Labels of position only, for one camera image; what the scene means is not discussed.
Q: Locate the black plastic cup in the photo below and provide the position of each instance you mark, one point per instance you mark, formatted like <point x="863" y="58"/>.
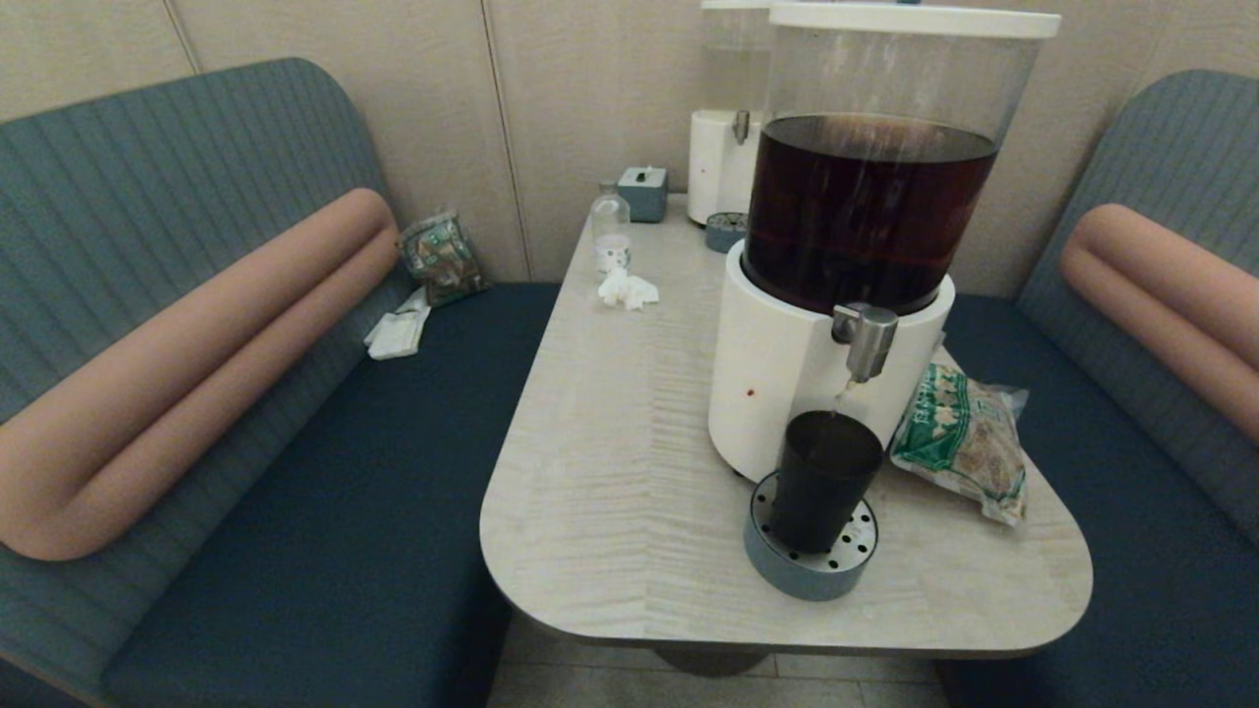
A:
<point x="826" y="482"/>

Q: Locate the steel dispenser tap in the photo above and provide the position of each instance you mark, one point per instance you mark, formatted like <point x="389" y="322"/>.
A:
<point x="868" y="339"/>

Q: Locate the crumpled white tissue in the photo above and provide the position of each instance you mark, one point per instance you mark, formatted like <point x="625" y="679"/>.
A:
<point x="626" y="288"/>

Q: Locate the clear plastic bottle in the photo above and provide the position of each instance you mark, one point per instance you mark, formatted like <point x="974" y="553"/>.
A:
<point x="610" y="226"/>

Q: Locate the small blue-grey drip tray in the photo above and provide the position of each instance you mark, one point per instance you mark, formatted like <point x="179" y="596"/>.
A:
<point x="724" y="234"/>

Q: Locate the blue-grey tissue box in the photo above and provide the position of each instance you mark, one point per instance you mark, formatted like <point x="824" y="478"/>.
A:
<point x="641" y="195"/>

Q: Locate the clear water dispenser white base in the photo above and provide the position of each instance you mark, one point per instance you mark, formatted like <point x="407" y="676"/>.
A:
<point x="718" y="167"/>

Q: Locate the dark green snack bag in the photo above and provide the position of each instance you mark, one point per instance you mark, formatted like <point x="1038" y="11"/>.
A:
<point x="441" y="258"/>

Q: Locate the white napkin pack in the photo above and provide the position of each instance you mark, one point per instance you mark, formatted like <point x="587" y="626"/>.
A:
<point x="396" y="334"/>

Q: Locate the large dark tea dispenser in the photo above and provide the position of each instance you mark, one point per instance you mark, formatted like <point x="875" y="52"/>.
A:
<point x="866" y="216"/>

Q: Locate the blue-grey perforated drip tray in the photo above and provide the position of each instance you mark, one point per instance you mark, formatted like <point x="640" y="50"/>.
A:
<point x="811" y="578"/>

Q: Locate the green grain snack bag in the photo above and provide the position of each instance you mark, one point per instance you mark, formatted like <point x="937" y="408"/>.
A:
<point x="959" y="442"/>

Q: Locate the pink bolster cushion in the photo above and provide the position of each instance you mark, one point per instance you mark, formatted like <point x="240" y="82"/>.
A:
<point x="197" y="364"/>
<point x="1170" y="295"/>

